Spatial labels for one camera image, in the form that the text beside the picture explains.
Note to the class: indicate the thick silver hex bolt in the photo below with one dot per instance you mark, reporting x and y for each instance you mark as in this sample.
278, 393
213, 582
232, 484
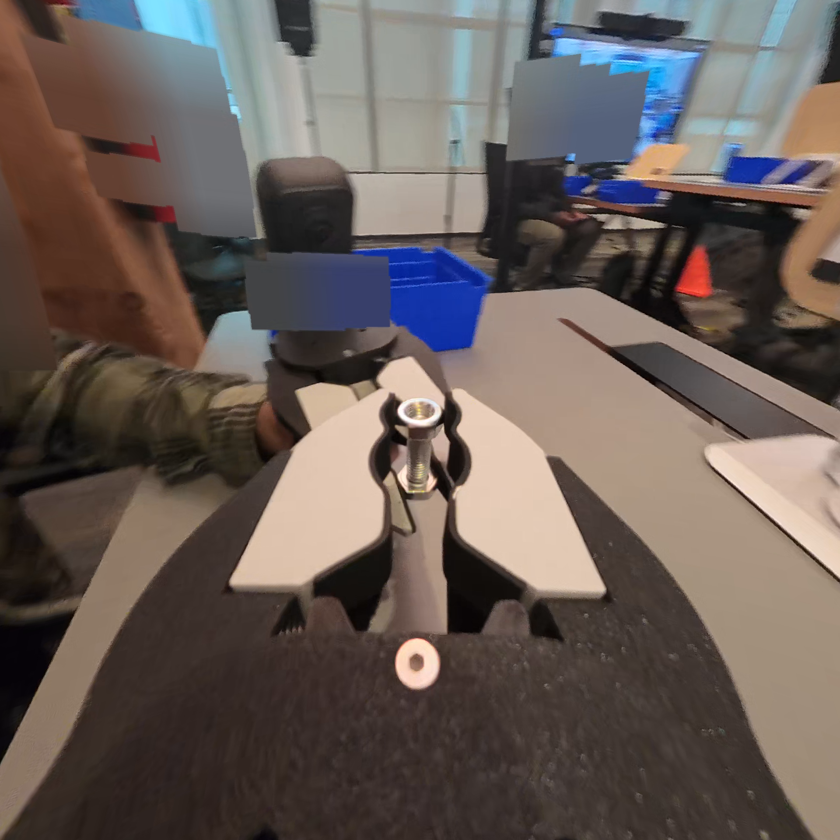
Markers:
417, 466

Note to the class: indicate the tan plywood chair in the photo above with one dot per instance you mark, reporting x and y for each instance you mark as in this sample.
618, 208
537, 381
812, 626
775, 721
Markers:
797, 275

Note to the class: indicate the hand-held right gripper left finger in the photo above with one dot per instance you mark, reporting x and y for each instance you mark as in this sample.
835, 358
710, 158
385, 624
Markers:
315, 505

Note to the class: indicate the person's left forearm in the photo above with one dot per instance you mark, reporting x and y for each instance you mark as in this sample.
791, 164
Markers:
131, 407

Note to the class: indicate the black office chair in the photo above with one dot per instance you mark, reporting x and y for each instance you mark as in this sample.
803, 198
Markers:
495, 197

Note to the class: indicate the black flat panel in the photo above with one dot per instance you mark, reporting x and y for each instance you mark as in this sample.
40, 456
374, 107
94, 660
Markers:
709, 387

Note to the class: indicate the orange traffic cone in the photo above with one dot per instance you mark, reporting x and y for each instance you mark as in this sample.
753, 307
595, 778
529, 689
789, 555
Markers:
694, 275

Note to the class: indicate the silver hex nut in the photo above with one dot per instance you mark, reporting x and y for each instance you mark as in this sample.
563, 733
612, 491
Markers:
420, 425

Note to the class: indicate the black hanging speaker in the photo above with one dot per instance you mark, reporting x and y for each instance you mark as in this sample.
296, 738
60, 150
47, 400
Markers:
293, 26

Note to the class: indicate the large display screen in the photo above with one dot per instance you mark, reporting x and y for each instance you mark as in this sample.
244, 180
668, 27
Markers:
676, 98

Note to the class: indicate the blue plastic divider bin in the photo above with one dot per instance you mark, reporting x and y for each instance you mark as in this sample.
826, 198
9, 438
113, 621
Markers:
446, 308

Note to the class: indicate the white rounded base board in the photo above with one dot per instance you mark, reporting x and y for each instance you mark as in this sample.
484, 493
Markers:
774, 485

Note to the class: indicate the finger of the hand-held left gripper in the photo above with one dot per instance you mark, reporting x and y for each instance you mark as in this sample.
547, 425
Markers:
325, 403
413, 377

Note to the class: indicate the wooden background table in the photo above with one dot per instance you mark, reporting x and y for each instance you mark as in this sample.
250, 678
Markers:
741, 190

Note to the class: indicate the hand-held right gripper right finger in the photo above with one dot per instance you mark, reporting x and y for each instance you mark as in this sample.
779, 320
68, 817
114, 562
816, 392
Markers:
525, 512

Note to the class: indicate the person's left hand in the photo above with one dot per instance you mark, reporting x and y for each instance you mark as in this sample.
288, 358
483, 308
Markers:
270, 433

